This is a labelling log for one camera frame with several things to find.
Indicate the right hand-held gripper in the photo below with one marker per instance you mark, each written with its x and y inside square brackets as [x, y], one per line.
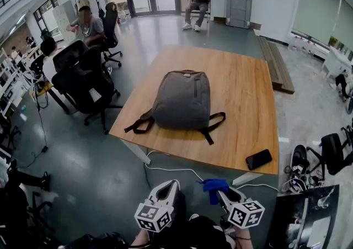
[245, 214]

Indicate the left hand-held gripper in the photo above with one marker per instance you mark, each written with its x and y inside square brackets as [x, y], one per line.
[150, 214]

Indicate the blue cloth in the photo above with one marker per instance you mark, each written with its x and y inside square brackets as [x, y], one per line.
[213, 187]

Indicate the grey backpack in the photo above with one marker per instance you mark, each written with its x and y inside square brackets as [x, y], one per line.
[182, 98]

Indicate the person's left forearm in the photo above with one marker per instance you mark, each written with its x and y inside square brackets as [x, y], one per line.
[140, 239]

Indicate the person's right forearm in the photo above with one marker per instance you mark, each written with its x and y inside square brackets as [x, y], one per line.
[242, 242]

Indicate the white table leg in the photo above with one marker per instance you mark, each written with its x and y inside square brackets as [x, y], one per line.
[138, 151]
[244, 179]

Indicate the person's white shoe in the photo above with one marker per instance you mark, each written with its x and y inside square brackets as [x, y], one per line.
[193, 216]

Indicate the black smartphone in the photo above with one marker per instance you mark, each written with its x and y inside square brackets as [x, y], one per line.
[259, 159]

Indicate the black glossy desk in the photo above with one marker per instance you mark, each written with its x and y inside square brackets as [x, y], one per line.
[284, 214]

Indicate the black mesh office chair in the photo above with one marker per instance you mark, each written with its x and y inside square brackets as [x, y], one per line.
[82, 90]

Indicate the wooden plank stack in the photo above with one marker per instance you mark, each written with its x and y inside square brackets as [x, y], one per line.
[275, 68]

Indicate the white cabinet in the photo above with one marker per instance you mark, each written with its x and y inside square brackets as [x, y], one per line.
[335, 63]

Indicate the clear water jug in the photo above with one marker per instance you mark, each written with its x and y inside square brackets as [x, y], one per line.
[123, 17]

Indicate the metal chair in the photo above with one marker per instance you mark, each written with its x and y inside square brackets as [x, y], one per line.
[208, 16]

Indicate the white workbench row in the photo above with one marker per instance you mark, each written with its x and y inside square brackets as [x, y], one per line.
[13, 82]

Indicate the grey metal cabinet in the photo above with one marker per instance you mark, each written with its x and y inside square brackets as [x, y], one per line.
[238, 7]

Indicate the coat rack with beige coat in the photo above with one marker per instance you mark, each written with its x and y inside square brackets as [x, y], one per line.
[84, 2]

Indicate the grey window blind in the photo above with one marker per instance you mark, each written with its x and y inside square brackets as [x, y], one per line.
[314, 7]

